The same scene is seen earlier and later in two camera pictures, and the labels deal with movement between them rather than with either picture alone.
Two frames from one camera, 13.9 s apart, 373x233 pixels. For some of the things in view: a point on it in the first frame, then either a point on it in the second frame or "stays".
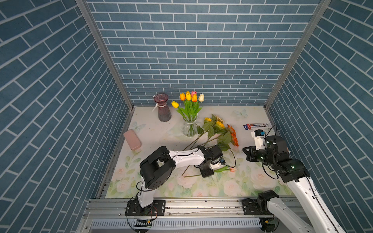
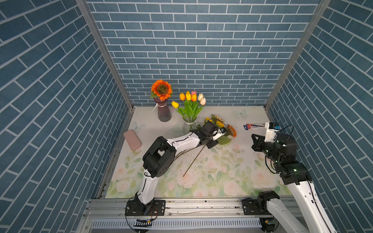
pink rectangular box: x=132 y=140 stays
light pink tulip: x=232 y=170 -> x=202 y=102
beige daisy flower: x=219 y=119 stays
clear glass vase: x=190 y=128 stays
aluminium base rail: x=207 y=214 stays
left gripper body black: x=207 y=171 -> x=210 y=142
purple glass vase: x=164 y=114 stays
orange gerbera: x=233 y=139 -> x=162 y=89
